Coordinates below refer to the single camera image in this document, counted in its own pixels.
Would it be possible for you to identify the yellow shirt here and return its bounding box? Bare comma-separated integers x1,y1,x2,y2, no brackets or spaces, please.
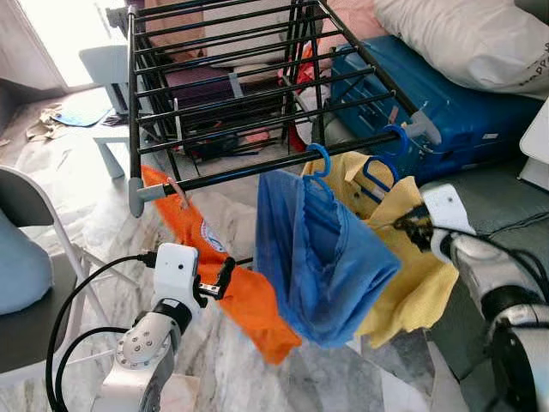
302,151,460,348

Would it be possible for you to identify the blue plastic hanger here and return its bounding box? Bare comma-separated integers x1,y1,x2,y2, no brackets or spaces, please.
305,142,334,185
360,124,413,205

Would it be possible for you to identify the pink plastic hanger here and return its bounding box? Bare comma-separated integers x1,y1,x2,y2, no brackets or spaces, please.
163,176,190,208

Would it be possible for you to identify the orange shirt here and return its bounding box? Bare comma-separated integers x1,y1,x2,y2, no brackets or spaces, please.
142,165,303,365

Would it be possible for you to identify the blue shirt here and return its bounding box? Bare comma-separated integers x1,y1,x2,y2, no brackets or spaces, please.
256,169,402,348

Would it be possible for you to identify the grey leather sofa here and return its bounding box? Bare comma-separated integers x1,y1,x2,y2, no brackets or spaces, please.
425,159,549,258

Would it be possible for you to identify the blue hard suitcase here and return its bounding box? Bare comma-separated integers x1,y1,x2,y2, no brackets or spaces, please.
330,34,543,181

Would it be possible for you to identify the purple bag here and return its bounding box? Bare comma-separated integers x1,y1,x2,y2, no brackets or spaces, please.
165,67,288,112

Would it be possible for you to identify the blue-grey cushion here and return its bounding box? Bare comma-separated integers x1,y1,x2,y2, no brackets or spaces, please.
0,210,54,317

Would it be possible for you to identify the white pillow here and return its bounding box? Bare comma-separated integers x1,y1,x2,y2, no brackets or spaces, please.
373,0,549,95

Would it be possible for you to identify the black metal drying rack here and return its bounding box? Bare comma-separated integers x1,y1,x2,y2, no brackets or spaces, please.
126,0,443,219

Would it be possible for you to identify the grey folding chair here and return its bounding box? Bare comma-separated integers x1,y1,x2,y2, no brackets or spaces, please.
0,166,91,379

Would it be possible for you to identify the pink blanket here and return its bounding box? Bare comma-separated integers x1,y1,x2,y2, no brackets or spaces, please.
317,0,391,52

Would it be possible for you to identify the blue floor mat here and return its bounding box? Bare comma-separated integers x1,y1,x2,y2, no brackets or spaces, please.
53,88,114,128

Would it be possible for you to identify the beige cloth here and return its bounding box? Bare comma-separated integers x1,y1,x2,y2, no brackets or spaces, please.
24,103,65,142

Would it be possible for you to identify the light blue kids chair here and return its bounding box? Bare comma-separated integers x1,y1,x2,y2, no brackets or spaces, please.
79,45,132,179

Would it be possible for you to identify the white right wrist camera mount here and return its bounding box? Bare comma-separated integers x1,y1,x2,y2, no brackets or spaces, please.
420,182,478,239

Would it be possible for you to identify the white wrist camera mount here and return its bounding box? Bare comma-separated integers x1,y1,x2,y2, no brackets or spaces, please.
153,243,202,308
420,182,478,239

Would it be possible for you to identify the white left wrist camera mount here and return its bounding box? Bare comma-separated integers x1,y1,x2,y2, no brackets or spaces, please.
153,243,202,308

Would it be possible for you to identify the long black left arm cable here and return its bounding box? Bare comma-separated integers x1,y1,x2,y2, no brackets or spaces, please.
45,251,160,412

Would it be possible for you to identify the short black left arm cable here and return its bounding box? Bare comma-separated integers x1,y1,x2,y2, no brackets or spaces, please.
53,326,131,412

